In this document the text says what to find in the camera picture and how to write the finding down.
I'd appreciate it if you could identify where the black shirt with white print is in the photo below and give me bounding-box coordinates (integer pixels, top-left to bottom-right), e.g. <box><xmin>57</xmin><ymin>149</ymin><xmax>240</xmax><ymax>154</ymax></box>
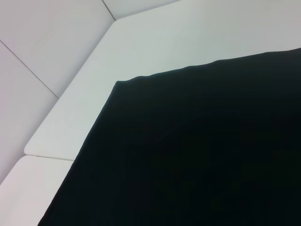
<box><xmin>37</xmin><ymin>48</ymin><xmax>301</xmax><ymax>226</ymax></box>

